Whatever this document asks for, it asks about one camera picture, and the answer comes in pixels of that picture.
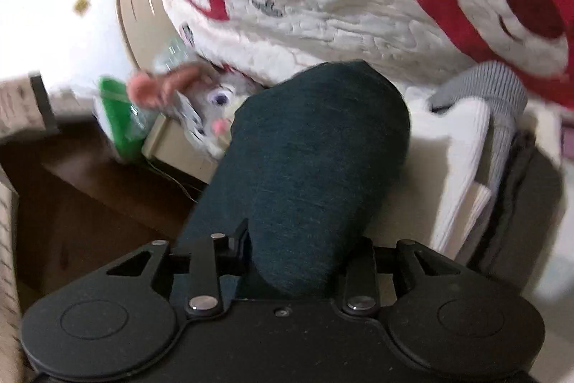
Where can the patterned cardboard panel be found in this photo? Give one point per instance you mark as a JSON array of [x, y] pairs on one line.
[[8, 275]]

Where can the grey rabbit plush toy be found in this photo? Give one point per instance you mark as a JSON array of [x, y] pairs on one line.
[[217, 107]]

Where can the clear plastic bottle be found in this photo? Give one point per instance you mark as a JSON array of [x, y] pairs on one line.
[[172, 55]]

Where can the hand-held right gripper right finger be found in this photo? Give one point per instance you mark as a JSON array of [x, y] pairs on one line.
[[361, 275]]

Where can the white folded garment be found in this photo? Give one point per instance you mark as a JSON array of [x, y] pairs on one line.
[[457, 149]]

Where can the cardboard box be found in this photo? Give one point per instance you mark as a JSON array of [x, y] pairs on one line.
[[22, 105]]

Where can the green plastic bag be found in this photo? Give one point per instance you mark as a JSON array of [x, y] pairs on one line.
[[119, 127]]

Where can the dark teal garment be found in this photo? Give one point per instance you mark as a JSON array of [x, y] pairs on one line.
[[305, 163]]

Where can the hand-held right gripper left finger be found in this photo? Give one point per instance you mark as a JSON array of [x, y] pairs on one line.
[[204, 275]]

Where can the dark grey folded garment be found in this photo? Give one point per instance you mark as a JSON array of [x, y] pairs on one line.
[[524, 194]]

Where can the grey ribbed folded garment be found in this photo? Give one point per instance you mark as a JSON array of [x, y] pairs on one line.
[[493, 82]]

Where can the small yellow wall sticker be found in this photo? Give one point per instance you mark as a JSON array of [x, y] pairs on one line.
[[81, 4]]

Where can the pink brown plush toy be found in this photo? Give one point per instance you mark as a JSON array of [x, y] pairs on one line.
[[157, 84]]

